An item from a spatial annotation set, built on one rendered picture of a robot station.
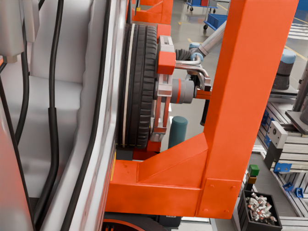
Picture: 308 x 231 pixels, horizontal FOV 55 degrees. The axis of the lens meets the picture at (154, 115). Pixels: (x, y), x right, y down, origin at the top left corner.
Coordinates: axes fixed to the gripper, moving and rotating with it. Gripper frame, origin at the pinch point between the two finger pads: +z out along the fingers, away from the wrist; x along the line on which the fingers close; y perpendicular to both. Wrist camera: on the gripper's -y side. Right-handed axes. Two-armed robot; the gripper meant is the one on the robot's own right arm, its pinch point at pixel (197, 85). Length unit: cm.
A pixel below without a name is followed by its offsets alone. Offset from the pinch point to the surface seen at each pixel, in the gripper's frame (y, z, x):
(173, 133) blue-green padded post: -16.0, 32.8, -14.7
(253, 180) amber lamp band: -24, 58, 23
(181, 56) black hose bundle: 19.0, 7.6, -13.4
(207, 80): 16.7, 36.0, -3.0
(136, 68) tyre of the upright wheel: 22, 43, -37
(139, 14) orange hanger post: -20, -344, -43
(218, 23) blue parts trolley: -50, -516, 133
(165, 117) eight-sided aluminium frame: -0.4, 44.2, -21.6
